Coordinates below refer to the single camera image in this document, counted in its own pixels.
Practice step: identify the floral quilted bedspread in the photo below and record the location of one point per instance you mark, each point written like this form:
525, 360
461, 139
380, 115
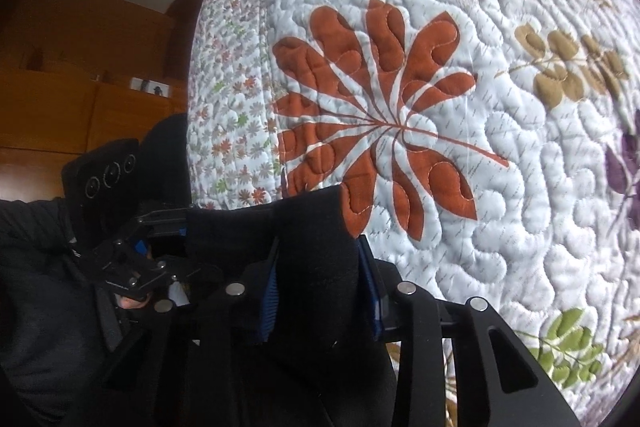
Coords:
500, 157

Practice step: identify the person's left forearm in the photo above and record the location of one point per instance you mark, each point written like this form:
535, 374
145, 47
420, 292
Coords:
40, 307

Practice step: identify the wooden cabinet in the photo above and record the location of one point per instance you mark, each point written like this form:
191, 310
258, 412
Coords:
75, 107

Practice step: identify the small white box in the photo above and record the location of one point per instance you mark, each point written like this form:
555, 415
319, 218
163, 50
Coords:
137, 83

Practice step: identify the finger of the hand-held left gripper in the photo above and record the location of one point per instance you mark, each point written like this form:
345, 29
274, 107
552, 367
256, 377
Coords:
165, 222
130, 269

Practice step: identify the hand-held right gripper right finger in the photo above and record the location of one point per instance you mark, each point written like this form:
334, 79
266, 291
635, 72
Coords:
371, 302

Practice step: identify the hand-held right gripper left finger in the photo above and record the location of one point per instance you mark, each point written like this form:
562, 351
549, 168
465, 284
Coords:
270, 302

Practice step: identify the black pants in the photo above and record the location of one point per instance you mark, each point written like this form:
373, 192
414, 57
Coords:
310, 247

